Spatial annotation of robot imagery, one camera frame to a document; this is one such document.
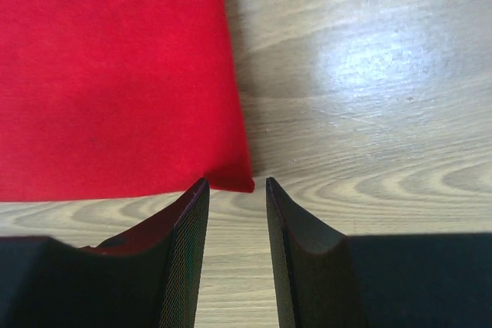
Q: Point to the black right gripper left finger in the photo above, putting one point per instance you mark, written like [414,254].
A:
[146,276]

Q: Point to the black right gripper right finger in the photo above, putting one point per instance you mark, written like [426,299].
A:
[324,278]

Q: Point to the red t shirt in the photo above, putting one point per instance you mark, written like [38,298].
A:
[118,98]

